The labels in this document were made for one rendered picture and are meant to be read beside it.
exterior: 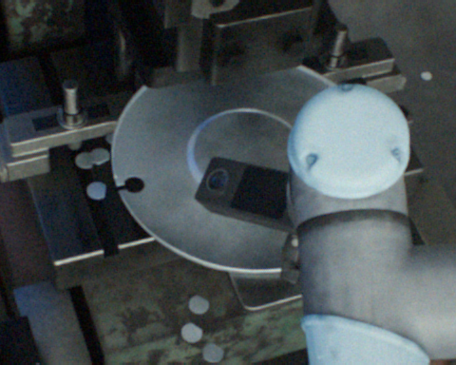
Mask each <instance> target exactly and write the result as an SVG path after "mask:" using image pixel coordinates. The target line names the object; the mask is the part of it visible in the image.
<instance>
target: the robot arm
mask: <svg viewBox="0 0 456 365"><path fill-rule="evenodd" d="M288 155H289V160H290V166H289V172H286V171H281V170H276V169H272V168H267V167H262V166H258V164H253V163H245V162H240V161H235V160H230V159H226V158H221V157H214V158H212V159H211V161H210V163H209V164H208V167H207V169H205V172H204V174H203V176H202V178H201V182H200V184H199V187H198V189H197V192H196V194H195V200H196V201H197V202H198V203H199V204H200V205H202V206H203V207H204V208H205V209H207V210H209V211H210V212H212V214H216V215H219V216H223V217H227V218H231V219H235V220H239V221H246V222H249V223H253V224H257V225H261V226H265V227H270V229H273V230H276V231H280V232H285V233H289V234H288V236H287V239H286V240H285V243H284V247H282V250H281V255H280V260H282V261H284V264H282V266H281V269H280V270H281V271H280V279H284V280H287V281H289V282H290V283H293V284H295V282H296V280H297V279H301V289H302V301H303V314H304V318H302V328H303V330H304V331H305V332H306V340H307V347H308V356H309V362H310V365H429V362H430V361H431V360H436V359H456V244H453V245H422V246H414V245H413V240H412V234H411V226H409V216H408V208H407V200H406V190H405V183H404V173H403V172H404V170H405V168H406V166H407V163H408V159H409V129H408V125H407V122H406V119H405V117H404V115H403V113H402V111H401V109H400V108H399V106H397V105H396V104H395V103H394V102H393V101H392V100H391V99H390V98H389V97H387V95H386V94H384V93H383V92H380V91H378V90H376V89H374V88H371V87H368V86H360V85H347V84H344V85H342V86H332V87H329V88H327V89H325V90H323V91H321V92H319V93H317V94H315V95H314V96H313V97H312V98H311V100H310V101H308V103H307V104H306V105H304V106H303V108H302V109H301V111H299V112H298V114H297V117H296V119H295V122H294V127H293V129H292V131H291V134H290V137H289V142H288Z"/></svg>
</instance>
